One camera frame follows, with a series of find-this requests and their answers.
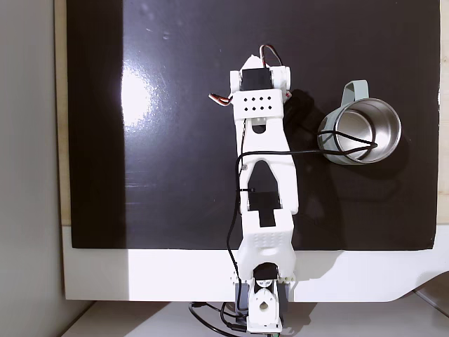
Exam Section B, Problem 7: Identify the black table mat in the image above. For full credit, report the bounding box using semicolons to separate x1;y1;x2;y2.
66;0;441;253

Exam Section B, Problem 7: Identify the pale green steel-lined mug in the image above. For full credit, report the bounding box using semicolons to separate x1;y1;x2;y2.
316;79;403;166

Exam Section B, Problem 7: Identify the striped servo wire bundle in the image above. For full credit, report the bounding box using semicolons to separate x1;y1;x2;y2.
258;44;284;68
208;92;235;107

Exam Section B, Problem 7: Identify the black camera cable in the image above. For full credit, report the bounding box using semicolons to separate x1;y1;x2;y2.
224;128;380;282

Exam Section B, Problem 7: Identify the black power cable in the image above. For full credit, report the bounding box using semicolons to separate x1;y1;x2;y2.
188;300;248;334

